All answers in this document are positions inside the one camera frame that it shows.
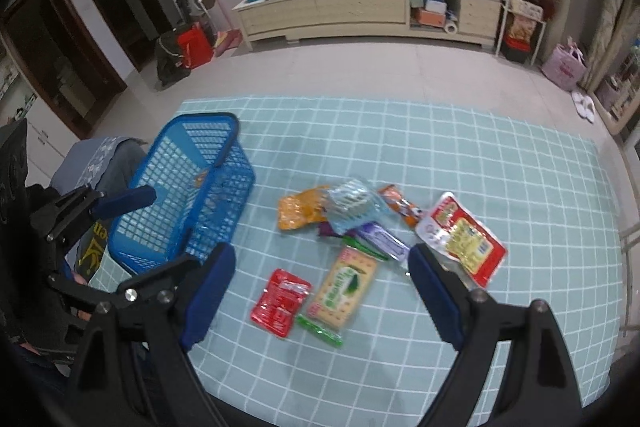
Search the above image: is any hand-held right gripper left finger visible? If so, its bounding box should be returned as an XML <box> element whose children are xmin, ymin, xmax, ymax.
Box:
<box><xmin>67</xmin><ymin>243</ymin><xmax>237</xmax><ymax>427</ymax></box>

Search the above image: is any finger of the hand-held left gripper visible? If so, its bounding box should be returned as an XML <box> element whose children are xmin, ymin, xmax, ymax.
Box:
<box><xmin>30</xmin><ymin>185</ymin><xmax>157</xmax><ymax>244</ymax></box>
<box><xmin>46</xmin><ymin>256</ymin><xmax>201</xmax><ymax>315</ymax></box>

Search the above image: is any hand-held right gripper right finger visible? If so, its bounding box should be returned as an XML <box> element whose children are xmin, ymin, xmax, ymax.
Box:
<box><xmin>406</xmin><ymin>243</ymin><xmax>586</xmax><ymax>427</ymax></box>

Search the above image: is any blue plastic basket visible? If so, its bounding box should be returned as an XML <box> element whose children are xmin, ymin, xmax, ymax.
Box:
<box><xmin>107</xmin><ymin>112</ymin><xmax>257</xmax><ymax>276</ymax></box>

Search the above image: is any small red snack packet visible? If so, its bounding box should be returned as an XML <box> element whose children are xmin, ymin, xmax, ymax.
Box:
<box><xmin>250</xmin><ymin>268</ymin><xmax>313</xmax><ymax>338</ymax></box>

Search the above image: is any red and white snack packet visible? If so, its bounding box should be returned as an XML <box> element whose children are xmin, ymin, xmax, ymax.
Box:
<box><xmin>415</xmin><ymin>192</ymin><xmax>508</xmax><ymax>289</ymax></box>

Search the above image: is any purple chewing gum pack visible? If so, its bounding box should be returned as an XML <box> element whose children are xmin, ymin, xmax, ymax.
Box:
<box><xmin>356</xmin><ymin>222</ymin><xmax>412</xmax><ymax>264</ymax></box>

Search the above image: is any green candy stick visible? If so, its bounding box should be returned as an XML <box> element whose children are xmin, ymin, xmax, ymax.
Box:
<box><xmin>295</xmin><ymin>313</ymin><xmax>345</xmax><ymax>349</ymax></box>
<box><xmin>345</xmin><ymin>234</ymin><xmax>388</xmax><ymax>262</ymax></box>

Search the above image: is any beige cracker packet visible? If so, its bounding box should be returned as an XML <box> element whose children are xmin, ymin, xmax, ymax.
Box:
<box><xmin>305</xmin><ymin>246</ymin><xmax>379</xmax><ymax>332</ymax></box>

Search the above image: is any orange cartoon snack bar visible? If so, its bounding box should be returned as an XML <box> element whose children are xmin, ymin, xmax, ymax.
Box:
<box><xmin>377</xmin><ymin>184</ymin><xmax>426</xmax><ymax>228</ymax></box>

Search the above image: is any orange snack packet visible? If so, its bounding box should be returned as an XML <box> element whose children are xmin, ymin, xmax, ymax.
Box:
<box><xmin>277</xmin><ymin>187</ymin><xmax>333</xmax><ymax>233</ymax></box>

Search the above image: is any clear light-blue snack packet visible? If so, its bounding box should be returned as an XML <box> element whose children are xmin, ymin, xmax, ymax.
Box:
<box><xmin>327</xmin><ymin>178</ymin><xmax>388</xmax><ymax>235</ymax></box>

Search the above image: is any dark purple snack packet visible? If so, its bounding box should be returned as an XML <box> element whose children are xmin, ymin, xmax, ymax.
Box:
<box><xmin>316</xmin><ymin>219</ymin><xmax>346</xmax><ymax>239</ymax></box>

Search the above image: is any grey blue patterned cloth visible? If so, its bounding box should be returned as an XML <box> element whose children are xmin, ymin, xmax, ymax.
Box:
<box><xmin>50</xmin><ymin>136</ymin><xmax>148</xmax><ymax>208</ymax></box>

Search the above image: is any black bag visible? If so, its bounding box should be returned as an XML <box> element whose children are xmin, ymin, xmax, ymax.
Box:
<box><xmin>154</xmin><ymin>29</ymin><xmax>193</xmax><ymax>88</ymax></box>

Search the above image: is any teal grid tablecloth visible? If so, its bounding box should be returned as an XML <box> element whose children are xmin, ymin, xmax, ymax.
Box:
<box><xmin>90</xmin><ymin>95</ymin><xmax>623</xmax><ymax>410</ymax></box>

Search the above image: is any red shopping bag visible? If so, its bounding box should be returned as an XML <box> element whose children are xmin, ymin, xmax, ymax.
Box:
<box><xmin>177</xmin><ymin>23</ymin><xmax>213</xmax><ymax>70</ymax></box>

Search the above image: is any pink folded mat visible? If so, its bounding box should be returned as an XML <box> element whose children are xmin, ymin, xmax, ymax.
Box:
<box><xmin>215</xmin><ymin>29</ymin><xmax>243</xmax><ymax>58</ymax></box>

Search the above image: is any metal pole stand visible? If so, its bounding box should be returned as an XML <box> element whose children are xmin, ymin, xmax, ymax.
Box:
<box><xmin>187</xmin><ymin>0</ymin><xmax>221</xmax><ymax>40</ymax></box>

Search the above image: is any pink tote bag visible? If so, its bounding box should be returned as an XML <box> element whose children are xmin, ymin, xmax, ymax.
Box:
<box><xmin>541</xmin><ymin>38</ymin><xmax>588</xmax><ymax>90</ymax></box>

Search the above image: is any orange box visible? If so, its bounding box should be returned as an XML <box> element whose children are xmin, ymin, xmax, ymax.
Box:
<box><xmin>417</xmin><ymin>9</ymin><xmax>446</xmax><ymax>28</ymax></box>

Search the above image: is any cream low cabinet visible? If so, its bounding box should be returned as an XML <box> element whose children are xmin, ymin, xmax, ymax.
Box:
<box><xmin>232</xmin><ymin>0</ymin><xmax>503</xmax><ymax>52</ymax></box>

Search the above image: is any patterned curtain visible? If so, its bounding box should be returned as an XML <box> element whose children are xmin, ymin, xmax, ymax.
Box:
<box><xmin>590</xmin><ymin>0</ymin><xmax>637</xmax><ymax>92</ymax></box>

